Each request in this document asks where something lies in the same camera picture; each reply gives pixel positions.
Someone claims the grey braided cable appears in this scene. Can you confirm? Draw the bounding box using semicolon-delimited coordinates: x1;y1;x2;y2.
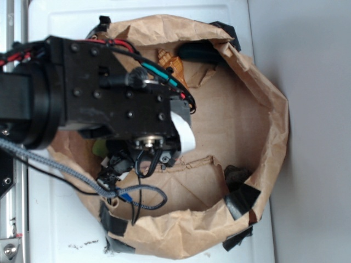
0;136;168;211

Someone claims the thin black wire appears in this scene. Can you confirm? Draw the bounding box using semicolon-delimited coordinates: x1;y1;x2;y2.
26;147;165;227

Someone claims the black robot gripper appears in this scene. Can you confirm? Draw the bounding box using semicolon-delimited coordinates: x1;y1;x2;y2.
45;37;196;189

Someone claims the red black green wire bundle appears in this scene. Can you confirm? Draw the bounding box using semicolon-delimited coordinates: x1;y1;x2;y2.
0;38;196;115

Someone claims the white plastic tray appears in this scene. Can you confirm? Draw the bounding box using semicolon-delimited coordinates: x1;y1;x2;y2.
28;1;275;262

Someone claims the dark grey rock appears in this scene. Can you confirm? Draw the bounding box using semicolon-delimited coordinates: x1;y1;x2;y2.
224;165;252;193

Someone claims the green plush turtle toy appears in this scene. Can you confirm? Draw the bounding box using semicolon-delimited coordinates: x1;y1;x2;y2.
92;139;109;158

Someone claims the brown paper bag container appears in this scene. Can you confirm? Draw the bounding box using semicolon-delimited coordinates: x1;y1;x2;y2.
46;14;290;260

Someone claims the orange wooden spiral seashell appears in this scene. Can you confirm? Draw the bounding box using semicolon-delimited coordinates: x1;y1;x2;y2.
158;49;189;90

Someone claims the black metal bracket plate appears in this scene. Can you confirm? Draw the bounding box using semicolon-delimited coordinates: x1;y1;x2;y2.
0;124;16;198

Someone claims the aluminium frame rail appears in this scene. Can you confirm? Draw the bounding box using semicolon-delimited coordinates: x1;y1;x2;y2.
0;0;29;263

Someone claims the black rubber ring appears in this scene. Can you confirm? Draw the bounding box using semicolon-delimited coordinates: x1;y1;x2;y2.
177;41;223;66

